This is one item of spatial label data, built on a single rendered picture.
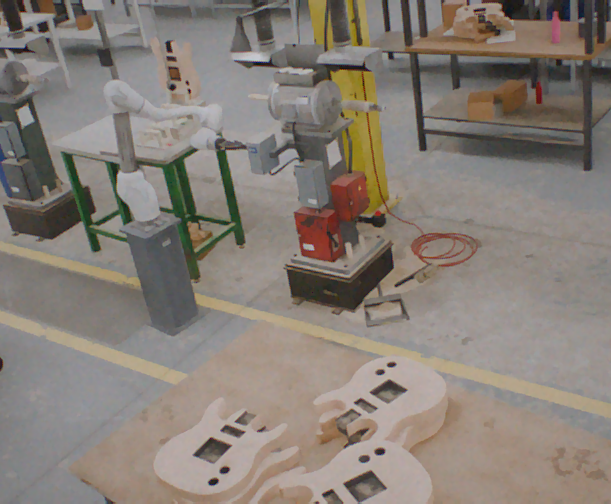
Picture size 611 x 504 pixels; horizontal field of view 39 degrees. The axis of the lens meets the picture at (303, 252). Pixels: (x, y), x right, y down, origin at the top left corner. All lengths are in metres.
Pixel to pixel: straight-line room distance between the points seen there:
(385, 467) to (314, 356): 0.91
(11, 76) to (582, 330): 4.46
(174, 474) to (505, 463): 1.06
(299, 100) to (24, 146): 2.84
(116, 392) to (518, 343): 2.29
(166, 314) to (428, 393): 2.76
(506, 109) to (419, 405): 4.51
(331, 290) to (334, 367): 2.04
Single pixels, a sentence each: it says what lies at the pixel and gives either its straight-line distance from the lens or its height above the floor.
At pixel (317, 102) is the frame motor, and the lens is 4.96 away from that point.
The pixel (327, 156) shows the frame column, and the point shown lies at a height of 0.95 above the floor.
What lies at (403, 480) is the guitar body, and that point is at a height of 1.08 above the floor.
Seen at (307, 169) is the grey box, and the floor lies 0.92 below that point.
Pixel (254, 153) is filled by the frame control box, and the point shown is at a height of 1.06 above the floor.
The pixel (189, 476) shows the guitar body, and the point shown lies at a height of 1.03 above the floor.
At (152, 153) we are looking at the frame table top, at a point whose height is 0.93.
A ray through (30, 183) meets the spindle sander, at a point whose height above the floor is 0.45.
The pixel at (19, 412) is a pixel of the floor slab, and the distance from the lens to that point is 5.33.
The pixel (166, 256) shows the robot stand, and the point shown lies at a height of 0.52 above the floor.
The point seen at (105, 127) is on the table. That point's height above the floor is 0.90.
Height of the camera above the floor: 2.92
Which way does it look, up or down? 29 degrees down
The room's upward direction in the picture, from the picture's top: 10 degrees counter-clockwise
